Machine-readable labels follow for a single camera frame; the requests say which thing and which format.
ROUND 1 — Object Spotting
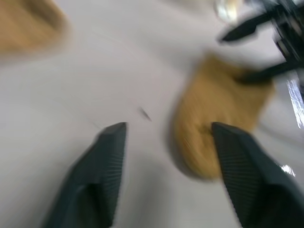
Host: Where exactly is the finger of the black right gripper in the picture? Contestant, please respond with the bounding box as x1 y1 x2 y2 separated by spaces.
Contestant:
217 10 277 43
236 60 296 85

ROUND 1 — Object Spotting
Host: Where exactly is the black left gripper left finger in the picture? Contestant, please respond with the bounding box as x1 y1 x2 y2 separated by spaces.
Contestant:
41 122 128 228

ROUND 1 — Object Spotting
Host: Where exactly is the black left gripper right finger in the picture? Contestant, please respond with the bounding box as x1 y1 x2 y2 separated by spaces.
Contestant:
211 122 304 228

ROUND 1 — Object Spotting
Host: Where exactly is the mustard yellow sock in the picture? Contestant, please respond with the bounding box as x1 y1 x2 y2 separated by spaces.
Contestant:
171 53 276 182

